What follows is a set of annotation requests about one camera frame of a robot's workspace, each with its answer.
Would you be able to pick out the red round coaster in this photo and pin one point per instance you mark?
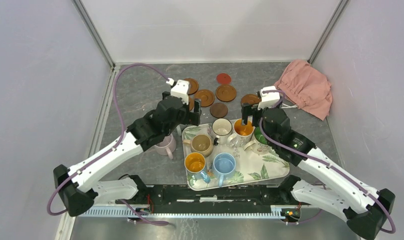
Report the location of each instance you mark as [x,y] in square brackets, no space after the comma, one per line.
[224,79]

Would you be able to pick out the clear glass cup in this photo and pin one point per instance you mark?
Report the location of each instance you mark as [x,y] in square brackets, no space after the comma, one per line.
[234,141]

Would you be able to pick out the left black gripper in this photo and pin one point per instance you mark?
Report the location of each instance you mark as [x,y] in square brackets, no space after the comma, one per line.
[192,118]

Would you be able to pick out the white mug green inside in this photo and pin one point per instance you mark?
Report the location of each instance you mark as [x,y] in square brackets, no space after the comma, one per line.
[258,143]

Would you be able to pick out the pink ribbed mug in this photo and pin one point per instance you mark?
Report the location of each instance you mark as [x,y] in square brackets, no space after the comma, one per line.
[166,147]

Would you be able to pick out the cream enamel mug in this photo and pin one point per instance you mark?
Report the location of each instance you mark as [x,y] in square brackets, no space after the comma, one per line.
[220,130]

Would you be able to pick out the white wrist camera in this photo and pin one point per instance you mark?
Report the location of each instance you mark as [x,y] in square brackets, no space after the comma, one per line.
[270,98]
[179,89]

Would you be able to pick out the brown wooden coaster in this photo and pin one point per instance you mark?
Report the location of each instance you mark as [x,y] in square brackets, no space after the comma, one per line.
[191,103]
[226,93]
[206,97]
[250,99]
[193,86]

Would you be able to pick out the light blue mug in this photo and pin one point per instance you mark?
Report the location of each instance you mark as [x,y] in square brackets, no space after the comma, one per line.
[223,167]

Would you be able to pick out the pink drawstring cloth bag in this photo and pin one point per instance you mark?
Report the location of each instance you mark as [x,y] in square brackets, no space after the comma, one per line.
[307,88]

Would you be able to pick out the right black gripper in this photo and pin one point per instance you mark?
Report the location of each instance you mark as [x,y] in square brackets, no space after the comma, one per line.
[247,110]

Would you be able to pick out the orange inside blue handle mug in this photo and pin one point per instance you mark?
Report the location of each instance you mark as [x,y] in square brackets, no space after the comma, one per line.
[196,167]

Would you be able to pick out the dark walnut coaster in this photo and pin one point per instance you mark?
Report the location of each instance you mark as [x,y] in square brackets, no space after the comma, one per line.
[218,110]

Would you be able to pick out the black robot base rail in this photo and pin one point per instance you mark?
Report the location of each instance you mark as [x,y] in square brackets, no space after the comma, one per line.
[238,199]

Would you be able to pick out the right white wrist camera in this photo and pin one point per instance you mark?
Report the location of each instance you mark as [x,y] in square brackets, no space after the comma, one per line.
[270,98]

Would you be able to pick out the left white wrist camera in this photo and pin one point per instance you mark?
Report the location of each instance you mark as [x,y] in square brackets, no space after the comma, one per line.
[179,89]

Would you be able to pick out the beige ceramic mug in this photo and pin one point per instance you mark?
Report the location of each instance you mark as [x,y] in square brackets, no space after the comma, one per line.
[201,143]

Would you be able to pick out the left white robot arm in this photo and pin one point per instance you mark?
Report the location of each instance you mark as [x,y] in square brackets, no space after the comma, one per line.
[74,185]

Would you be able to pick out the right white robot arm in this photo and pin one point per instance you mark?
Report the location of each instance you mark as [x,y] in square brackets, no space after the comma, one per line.
[364,209]

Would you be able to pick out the leaf patterned serving tray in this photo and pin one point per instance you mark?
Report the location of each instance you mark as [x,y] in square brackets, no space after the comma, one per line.
[250,167]

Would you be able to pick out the white mug orange inside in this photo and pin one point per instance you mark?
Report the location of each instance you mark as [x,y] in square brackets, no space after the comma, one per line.
[246,131]

